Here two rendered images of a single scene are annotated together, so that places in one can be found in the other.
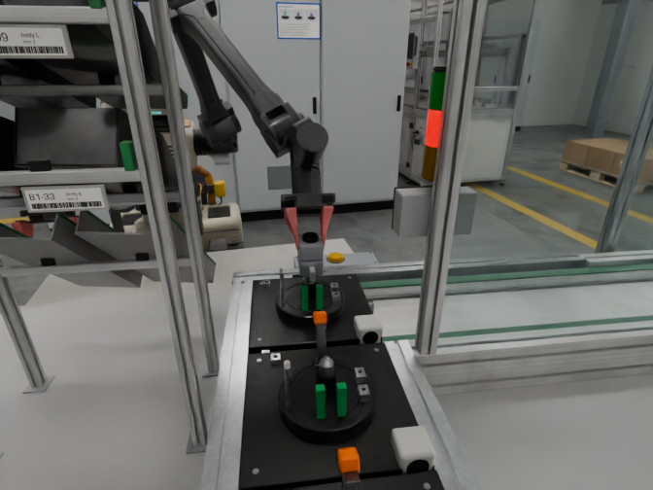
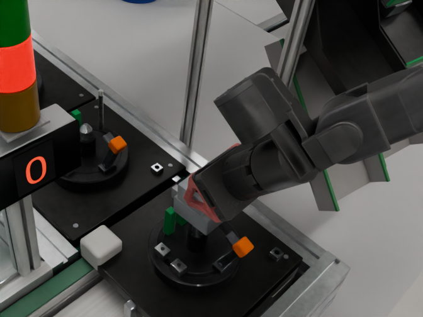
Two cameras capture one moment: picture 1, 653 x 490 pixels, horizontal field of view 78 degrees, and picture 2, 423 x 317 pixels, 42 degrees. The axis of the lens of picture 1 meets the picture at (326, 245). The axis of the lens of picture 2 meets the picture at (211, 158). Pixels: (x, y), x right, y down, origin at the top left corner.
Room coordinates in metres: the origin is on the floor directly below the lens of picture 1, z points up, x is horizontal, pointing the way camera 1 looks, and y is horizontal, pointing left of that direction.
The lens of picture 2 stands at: (1.03, -0.33, 1.65)
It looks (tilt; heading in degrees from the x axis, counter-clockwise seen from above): 44 degrees down; 133
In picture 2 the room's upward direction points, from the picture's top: 10 degrees clockwise
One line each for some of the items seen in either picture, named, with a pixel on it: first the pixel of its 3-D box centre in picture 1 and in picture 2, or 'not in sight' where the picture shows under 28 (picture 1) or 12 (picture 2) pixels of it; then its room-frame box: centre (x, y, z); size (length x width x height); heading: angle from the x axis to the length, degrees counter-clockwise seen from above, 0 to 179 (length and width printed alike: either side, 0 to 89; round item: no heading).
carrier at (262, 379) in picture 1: (326, 378); (85, 141); (0.44, 0.00, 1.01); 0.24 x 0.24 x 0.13; 7
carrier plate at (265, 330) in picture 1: (310, 308); (193, 256); (0.69, 0.03, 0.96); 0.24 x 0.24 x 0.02; 7
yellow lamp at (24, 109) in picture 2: (439, 161); (12, 98); (0.60, -0.17, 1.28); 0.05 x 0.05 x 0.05
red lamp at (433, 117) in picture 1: (444, 127); (5, 56); (0.60, -0.17, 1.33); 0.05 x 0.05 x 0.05
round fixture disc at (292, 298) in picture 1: (310, 300); (194, 248); (0.69, 0.03, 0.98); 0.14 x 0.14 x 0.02
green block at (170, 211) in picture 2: (319, 297); (169, 221); (0.65, 0.01, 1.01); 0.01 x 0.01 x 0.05; 7
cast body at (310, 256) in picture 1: (310, 254); (196, 194); (0.68, 0.03, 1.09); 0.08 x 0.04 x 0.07; 8
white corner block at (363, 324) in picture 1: (367, 330); (101, 248); (0.61, -0.08, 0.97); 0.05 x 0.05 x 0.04; 7
